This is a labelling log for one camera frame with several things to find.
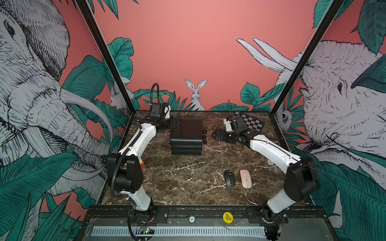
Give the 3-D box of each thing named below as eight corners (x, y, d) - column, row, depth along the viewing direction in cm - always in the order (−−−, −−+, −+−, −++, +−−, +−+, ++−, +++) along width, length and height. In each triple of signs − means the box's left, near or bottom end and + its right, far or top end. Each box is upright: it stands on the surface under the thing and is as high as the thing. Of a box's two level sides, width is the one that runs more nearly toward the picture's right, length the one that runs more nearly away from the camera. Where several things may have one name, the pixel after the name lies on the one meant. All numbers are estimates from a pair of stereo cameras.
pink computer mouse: (243, 188, 85) (244, 187, 83) (239, 171, 92) (240, 169, 90) (251, 188, 85) (252, 187, 83) (247, 171, 92) (248, 169, 90)
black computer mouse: (225, 187, 85) (225, 186, 83) (223, 171, 91) (223, 169, 89) (236, 187, 85) (237, 186, 83) (233, 171, 91) (234, 169, 90)
